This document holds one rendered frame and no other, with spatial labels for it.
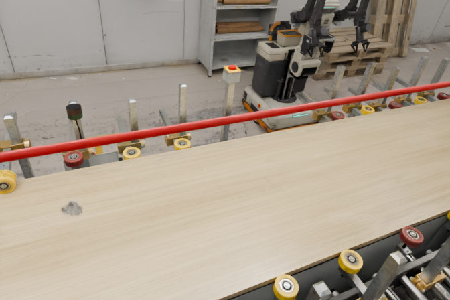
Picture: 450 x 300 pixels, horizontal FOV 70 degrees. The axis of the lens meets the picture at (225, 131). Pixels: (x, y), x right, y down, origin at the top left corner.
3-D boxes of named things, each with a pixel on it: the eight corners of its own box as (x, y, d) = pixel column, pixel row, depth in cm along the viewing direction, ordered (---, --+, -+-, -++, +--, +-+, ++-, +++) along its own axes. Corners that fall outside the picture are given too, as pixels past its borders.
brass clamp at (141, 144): (116, 147, 168) (116, 140, 165) (142, 142, 173) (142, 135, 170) (118, 155, 164) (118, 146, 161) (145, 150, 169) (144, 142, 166)
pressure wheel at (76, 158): (67, 170, 154) (63, 151, 148) (86, 167, 157) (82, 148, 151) (68, 181, 148) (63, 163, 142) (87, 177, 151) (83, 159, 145)
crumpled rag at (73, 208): (57, 207, 123) (55, 203, 122) (74, 198, 128) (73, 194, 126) (69, 221, 119) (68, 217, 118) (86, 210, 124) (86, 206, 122)
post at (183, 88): (177, 157, 187) (178, 82, 159) (183, 155, 188) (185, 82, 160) (179, 161, 184) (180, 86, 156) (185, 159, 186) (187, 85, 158)
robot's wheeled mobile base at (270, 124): (240, 104, 369) (242, 84, 355) (286, 97, 393) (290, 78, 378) (268, 138, 321) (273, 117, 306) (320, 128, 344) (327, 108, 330)
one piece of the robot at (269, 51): (248, 96, 357) (260, 20, 309) (289, 90, 378) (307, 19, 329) (262, 112, 333) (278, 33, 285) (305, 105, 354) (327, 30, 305)
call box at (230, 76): (221, 79, 170) (223, 65, 166) (234, 78, 173) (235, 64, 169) (227, 86, 165) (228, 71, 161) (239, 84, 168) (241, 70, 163)
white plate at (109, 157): (66, 175, 165) (62, 160, 159) (119, 165, 174) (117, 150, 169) (66, 175, 164) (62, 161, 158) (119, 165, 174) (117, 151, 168)
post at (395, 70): (367, 124, 246) (393, 65, 218) (371, 123, 247) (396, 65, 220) (371, 126, 244) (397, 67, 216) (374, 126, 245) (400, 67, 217)
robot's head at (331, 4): (305, 0, 270) (316, -11, 257) (325, 0, 278) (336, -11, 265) (309, 16, 268) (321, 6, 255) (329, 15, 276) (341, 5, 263)
